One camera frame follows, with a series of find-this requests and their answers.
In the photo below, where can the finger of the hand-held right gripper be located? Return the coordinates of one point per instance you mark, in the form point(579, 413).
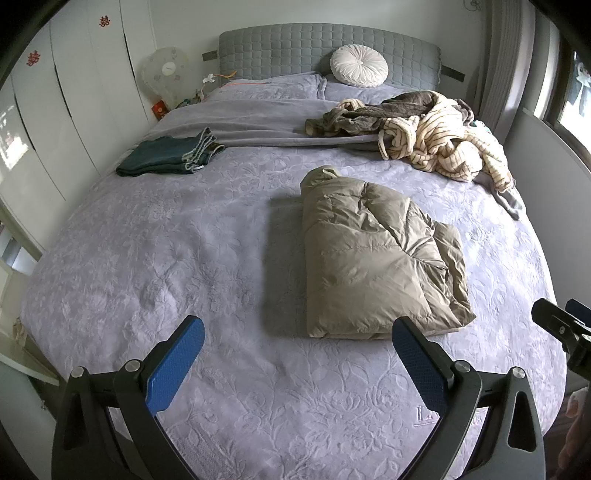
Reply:
point(554, 318)
point(581, 310)

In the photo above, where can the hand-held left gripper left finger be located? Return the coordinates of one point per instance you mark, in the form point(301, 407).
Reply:
point(178, 364)

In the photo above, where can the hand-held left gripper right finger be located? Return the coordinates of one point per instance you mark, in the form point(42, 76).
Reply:
point(422, 364)

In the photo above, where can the beige puffer jacket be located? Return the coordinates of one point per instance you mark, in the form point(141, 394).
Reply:
point(369, 254)

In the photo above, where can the bed with lavender quilted cover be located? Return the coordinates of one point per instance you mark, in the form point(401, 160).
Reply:
point(184, 258)

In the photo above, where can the grey sock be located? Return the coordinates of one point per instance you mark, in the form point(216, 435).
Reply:
point(508, 203)

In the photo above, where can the folded dark green jeans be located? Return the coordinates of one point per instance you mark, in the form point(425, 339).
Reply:
point(157, 154)

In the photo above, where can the cream striped fleece garment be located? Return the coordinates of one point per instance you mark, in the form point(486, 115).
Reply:
point(443, 138)

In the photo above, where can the window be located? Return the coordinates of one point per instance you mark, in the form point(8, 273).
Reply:
point(568, 92)

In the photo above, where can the red box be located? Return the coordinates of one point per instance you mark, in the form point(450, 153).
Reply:
point(159, 110)

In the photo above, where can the brown grey fleece garment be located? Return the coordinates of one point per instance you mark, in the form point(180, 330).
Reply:
point(360, 115)

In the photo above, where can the grey curtain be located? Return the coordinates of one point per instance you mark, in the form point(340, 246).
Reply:
point(503, 60)

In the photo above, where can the lavender fleece blanket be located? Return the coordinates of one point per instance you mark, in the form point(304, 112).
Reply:
point(258, 115)

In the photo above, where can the white wardrobe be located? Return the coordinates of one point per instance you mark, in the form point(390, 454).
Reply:
point(69, 115)

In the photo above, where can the lavender pillow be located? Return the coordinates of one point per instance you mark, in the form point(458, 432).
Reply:
point(351, 92)

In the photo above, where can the white plastic gadget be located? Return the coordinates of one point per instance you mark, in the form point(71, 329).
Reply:
point(208, 78)

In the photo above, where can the white electric fan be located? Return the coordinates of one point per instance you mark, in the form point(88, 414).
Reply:
point(165, 69)

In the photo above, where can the white round cushion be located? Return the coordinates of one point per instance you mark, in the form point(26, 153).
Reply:
point(359, 65)

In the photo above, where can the grey quilted headboard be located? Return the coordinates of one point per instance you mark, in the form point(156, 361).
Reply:
point(277, 50)

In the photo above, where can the red paper door decoration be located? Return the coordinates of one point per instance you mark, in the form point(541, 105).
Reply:
point(105, 21)
point(33, 57)

